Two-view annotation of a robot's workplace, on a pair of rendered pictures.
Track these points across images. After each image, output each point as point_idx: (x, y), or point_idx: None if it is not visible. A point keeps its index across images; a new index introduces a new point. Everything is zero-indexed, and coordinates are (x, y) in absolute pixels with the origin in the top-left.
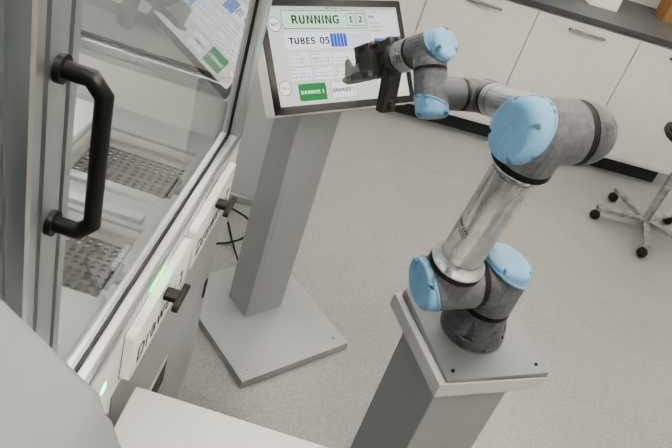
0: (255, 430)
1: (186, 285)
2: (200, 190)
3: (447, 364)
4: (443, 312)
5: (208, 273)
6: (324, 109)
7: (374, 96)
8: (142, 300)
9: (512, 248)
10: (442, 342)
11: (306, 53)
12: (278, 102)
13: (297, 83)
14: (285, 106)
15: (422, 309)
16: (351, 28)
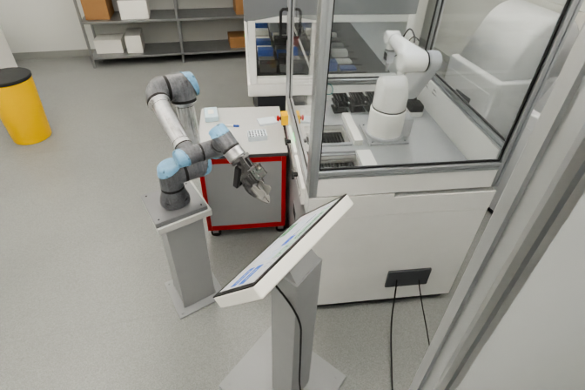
0: (251, 152)
1: (286, 143)
2: (299, 150)
3: (188, 184)
4: (189, 196)
5: None
6: (278, 237)
7: (248, 265)
8: (292, 126)
9: (164, 169)
10: (190, 191)
11: (303, 223)
12: (303, 215)
13: (299, 222)
14: (299, 218)
15: (198, 200)
16: (283, 247)
